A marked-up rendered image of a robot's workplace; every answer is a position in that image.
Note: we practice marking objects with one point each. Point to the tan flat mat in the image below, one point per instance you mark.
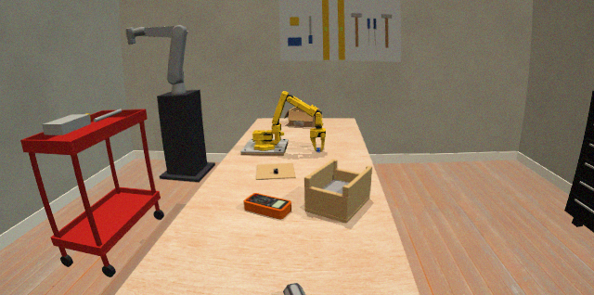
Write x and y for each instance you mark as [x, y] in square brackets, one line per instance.
[266, 171]

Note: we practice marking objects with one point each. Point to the orange digital multimeter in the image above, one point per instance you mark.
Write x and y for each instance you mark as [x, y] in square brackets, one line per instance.
[268, 206]

